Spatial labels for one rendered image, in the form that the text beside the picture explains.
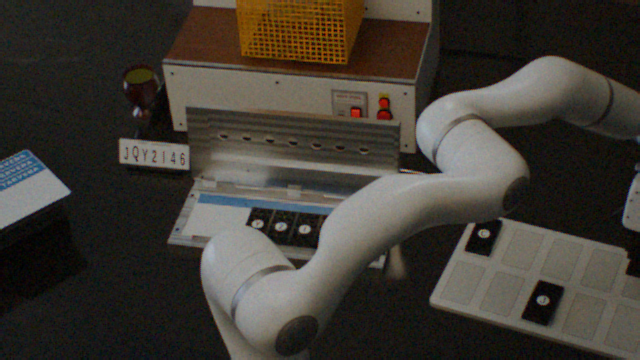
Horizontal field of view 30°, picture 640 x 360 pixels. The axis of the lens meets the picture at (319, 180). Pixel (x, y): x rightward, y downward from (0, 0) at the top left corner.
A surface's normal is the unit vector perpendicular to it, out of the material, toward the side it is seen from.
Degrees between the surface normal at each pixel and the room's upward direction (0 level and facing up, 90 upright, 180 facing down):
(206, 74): 90
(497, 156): 6
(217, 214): 0
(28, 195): 0
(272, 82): 90
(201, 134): 81
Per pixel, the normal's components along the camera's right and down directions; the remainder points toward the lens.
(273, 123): -0.22, 0.53
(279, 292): -0.13, -0.57
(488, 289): -0.06, -0.75
